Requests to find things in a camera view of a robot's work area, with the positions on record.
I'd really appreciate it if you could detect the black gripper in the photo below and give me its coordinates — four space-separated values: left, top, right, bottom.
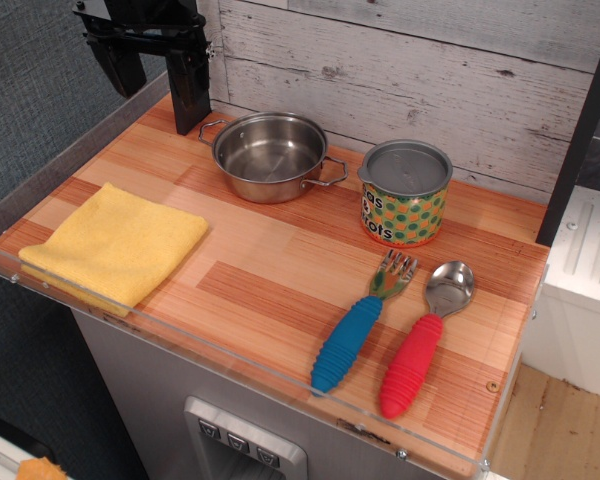
73 0 211 134

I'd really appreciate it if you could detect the orange object at corner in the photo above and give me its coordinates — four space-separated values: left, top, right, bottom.
15 457 68 480

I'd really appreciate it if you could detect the peas and carrots can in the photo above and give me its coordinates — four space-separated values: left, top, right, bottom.
358 139 453 248

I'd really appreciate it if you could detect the grey toy kitchen cabinet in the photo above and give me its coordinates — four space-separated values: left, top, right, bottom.
74 311 485 479

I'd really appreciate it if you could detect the clear acrylic guard rail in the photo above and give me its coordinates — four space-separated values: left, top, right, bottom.
0 77 548 478

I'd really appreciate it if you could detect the stainless steel pot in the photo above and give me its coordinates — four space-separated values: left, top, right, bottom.
198 112 349 204

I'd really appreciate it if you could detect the silver dispenser button panel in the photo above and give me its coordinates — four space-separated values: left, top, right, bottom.
184 396 309 479

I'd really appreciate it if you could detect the yellow towel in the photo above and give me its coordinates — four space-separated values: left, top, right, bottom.
18 183 208 317

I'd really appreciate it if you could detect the blue handled fork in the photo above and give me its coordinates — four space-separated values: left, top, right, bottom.
311 250 419 394

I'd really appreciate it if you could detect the red handled spoon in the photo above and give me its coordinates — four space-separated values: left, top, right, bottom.
379 260 475 419

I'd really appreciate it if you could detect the black vertical post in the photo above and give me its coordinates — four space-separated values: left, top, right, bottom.
536 59 600 247

